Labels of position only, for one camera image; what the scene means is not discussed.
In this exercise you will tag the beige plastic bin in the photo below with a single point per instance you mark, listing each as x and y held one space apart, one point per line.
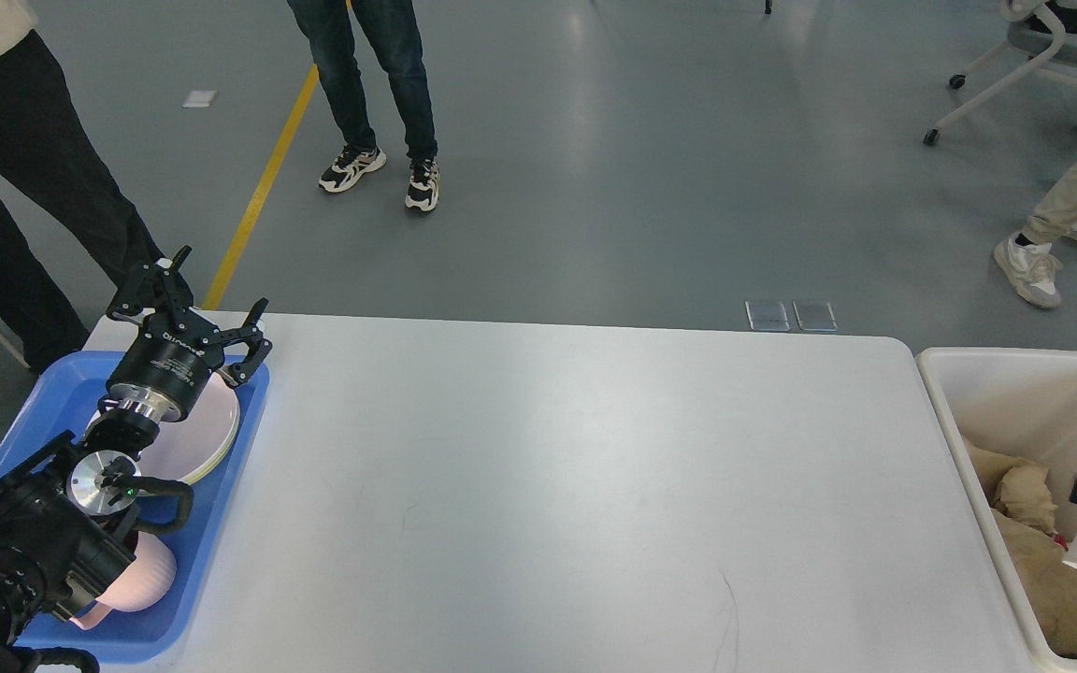
1017 402

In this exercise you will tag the blue plastic tray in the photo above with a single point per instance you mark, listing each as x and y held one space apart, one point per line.
64 398

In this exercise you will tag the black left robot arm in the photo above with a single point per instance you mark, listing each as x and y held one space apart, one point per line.
82 517

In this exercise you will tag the person in cream sweater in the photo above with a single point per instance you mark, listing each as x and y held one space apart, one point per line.
46 154

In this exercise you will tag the pink mug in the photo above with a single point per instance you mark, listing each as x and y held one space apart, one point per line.
145 581

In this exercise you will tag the brown paper bag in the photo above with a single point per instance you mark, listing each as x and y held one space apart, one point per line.
1050 585

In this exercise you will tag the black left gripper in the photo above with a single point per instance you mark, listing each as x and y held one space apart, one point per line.
165 371

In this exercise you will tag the pink plate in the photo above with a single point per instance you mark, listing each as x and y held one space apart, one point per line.
166 459

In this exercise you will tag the green plate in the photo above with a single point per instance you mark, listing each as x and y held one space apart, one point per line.
216 467

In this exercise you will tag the brown paper ball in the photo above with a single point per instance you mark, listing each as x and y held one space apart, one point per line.
1023 495

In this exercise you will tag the white office chair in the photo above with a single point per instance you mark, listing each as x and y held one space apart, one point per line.
1035 31

